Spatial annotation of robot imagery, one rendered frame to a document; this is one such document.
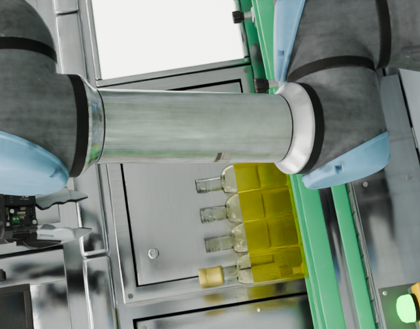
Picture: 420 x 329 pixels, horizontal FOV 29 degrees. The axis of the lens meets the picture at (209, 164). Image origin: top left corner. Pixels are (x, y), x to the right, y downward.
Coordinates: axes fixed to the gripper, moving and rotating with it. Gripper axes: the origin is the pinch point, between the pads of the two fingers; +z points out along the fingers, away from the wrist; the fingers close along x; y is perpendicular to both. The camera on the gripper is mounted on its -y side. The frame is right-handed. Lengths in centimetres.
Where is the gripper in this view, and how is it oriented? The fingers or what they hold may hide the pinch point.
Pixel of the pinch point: (81, 215)
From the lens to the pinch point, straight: 141.4
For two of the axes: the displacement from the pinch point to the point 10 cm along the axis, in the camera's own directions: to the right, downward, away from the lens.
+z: 9.4, -0.5, 3.5
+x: -1.6, -9.5, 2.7
